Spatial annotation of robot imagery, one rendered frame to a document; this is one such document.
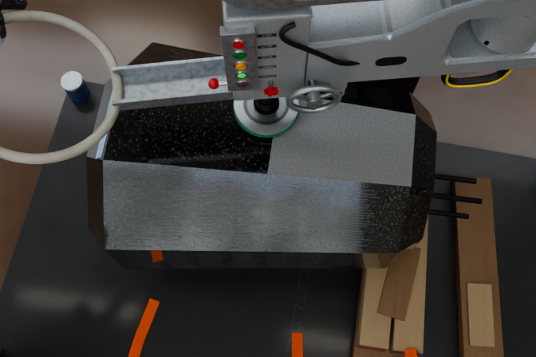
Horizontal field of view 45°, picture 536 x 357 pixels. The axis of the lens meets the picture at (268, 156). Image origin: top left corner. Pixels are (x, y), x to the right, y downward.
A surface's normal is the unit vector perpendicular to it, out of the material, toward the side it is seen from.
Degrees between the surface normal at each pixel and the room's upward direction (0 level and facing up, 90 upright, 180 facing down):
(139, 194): 45
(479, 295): 0
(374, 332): 0
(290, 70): 90
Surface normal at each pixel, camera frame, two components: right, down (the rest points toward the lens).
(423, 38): 0.08, 0.93
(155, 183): -0.07, 0.40
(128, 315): 0.00, -0.36
